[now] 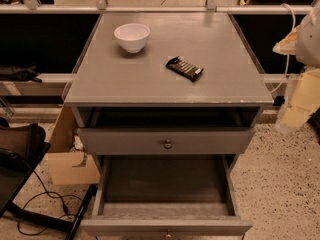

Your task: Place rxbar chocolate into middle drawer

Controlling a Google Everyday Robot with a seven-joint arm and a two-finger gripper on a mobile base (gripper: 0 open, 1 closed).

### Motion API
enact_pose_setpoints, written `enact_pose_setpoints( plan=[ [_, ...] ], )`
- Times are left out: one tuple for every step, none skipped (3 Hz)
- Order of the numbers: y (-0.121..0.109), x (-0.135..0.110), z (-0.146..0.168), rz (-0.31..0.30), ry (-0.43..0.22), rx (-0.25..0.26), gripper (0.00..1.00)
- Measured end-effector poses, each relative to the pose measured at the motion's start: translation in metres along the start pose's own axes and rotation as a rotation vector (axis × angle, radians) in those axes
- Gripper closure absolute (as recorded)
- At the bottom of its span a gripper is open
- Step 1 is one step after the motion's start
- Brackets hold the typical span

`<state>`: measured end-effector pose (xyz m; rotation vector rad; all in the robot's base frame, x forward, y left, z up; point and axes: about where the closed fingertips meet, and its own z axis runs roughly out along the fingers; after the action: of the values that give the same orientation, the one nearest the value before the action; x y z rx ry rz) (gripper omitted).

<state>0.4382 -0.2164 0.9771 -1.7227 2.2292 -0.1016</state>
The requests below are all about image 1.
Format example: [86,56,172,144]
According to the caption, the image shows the black rxbar chocolate bar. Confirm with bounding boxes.
[166,57,204,82]

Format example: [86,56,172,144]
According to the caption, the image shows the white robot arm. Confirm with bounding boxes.
[272,7,320,133]

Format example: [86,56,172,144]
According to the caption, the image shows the grey wooden drawer cabinet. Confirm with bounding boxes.
[66,12,272,155]

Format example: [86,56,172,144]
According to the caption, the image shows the brass upper drawer knob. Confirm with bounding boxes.
[163,140,172,149]

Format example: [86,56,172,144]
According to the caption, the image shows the grey upper drawer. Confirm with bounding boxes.
[77,128,255,155]

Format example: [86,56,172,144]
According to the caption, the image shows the grey open middle drawer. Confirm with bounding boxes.
[81,155,252,237]

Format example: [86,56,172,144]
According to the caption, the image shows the white ceramic bowl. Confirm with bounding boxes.
[114,23,150,53]

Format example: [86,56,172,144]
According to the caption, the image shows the brown cardboard box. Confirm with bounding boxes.
[47,106,100,185]

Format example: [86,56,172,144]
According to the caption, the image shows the black folding chair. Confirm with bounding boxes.
[0,117,96,240]

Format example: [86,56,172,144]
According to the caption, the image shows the black floor cable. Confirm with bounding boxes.
[16,170,84,237]

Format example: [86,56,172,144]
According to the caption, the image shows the black cloth on rail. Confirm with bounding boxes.
[0,65,42,83]

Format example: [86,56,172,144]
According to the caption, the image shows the aluminium frame railing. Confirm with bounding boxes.
[0,0,320,98]

